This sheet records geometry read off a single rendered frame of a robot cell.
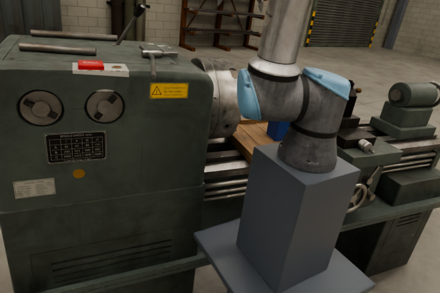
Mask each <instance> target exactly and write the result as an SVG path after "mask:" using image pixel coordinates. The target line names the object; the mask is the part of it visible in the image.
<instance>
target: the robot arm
mask: <svg viewBox="0 0 440 293"><path fill-rule="evenodd" d="M222 2H223V0H218V3H217V6H219V5H220V4H221V3H222ZM257 2H258V7H259V9H260V11H261V12H262V11H263V0H257ZM311 4H312V0H268V5H267V9H266V14H265V20H264V24H263V30H262V34H261V40H260V43H259V49H258V53H257V55H256V56H254V57H252V58H251V59H250V60H249V64H248V68H247V69H246V68H243V69H241V70H240V71H239V73H238V78H237V98H238V106H239V109H240V113H241V115H242V116H243V117H244V118H246V119H249V120H258V121H262V120H264V121H277V122H291V125H290V128H289V129H288V131H287V133H286V134H285V135H284V138H283V139H282V141H281V142H280V144H279V147H278V156H279V158H280V159H281V160H282V161H283V162H285V163H286V164H287V165H290V166H291V167H294V168H295V169H299V170H301V171H306V172H309V173H328V172H330V171H332V170H334V168H335V166H336V163H337V133H338V131H339V128H340V123H341V120H342V117H343V114H344V110H345V107H346V104H347V101H348V100H349V98H348V96H349V93H350V88H351V85H350V82H349V81H348V80H347V79H345V78H344V77H342V76H339V75H336V74H334V73H331V72H329V71H324V70H322V69H317V68H313V67H305V68H304V69H303V70H302V74H300V72H301V70H300V68H299V66H298V65H297V63H296V60H297V56H298V53H299V48H300V45H301V41H302V38H303V33H304V29H305V26H306V22H307V19H308V15H309V12H310V7H311Z"/></svg>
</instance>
